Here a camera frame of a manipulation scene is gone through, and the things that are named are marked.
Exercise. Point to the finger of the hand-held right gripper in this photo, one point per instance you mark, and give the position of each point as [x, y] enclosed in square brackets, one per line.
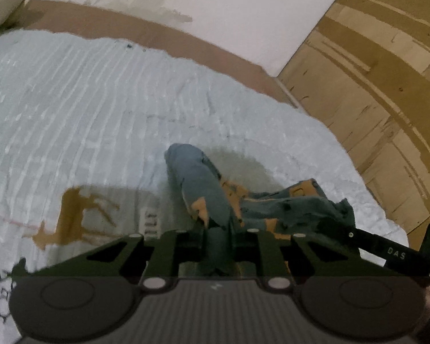
[380, 245]

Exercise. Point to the blue pants with orange print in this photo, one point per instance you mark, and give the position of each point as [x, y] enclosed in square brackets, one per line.
[208, 186]

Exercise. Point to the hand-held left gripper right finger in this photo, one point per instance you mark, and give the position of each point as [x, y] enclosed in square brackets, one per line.
[268, 251]

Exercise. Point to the light blue quilted blanket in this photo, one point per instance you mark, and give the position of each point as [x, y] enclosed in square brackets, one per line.
[93, 114]

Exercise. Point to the plywood panel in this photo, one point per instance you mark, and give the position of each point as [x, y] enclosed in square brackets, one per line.
[380, 79]

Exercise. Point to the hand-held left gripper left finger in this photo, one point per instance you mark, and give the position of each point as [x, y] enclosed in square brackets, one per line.
[165, 247]

